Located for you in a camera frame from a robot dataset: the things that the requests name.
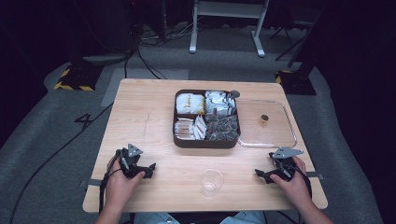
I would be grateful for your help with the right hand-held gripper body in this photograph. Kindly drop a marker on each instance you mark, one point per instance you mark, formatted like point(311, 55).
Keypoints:
point(285, 165)

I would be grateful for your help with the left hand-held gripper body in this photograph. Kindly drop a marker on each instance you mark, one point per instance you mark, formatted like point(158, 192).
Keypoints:
point(130, 160)

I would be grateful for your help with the person's right hand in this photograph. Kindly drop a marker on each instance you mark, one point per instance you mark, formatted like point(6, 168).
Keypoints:
point(294, 189)

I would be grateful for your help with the person's left hand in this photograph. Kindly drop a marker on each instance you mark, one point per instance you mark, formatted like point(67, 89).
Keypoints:
point(120, 189)

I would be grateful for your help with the grey tape strip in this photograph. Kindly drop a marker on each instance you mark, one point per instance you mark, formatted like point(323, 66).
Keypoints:
point(91, 183)
point(315, 175)

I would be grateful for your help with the clear lid with knob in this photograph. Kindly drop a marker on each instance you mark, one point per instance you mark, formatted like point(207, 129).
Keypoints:
point(274, 133)

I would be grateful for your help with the row of brown stick packets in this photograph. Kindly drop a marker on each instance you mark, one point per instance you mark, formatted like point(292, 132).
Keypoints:
point(183, 129)

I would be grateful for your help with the clear plastic cup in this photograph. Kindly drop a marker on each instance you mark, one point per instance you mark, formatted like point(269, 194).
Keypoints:
point(211, 182)

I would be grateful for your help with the brown compartment box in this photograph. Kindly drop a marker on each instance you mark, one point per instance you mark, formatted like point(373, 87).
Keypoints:
point(205, 144)

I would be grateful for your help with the pile of dark tea bags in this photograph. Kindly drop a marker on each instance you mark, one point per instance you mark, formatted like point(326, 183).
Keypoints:
point(222, 127)

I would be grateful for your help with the row of white sachets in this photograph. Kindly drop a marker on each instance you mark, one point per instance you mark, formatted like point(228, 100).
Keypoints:
point(200, 127)

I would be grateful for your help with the pile of white yellow packets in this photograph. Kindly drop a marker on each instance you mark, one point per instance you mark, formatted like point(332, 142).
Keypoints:
point(190, 103)

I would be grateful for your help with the pile of silver packets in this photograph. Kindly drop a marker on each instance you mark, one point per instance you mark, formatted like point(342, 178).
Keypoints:
point(219, 102)

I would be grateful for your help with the striped black stand base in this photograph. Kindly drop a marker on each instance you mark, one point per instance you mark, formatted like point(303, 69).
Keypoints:
point(295, 82)
point(79, 77)

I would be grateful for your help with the round grey capsule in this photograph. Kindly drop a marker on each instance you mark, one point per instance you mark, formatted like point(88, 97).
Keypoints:
point(234, 94)

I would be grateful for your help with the black tripod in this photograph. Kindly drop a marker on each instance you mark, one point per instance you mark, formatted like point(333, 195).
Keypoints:
point(289, 40)

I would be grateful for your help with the white table frame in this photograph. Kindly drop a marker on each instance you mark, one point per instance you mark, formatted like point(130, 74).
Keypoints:
point(229, 9)

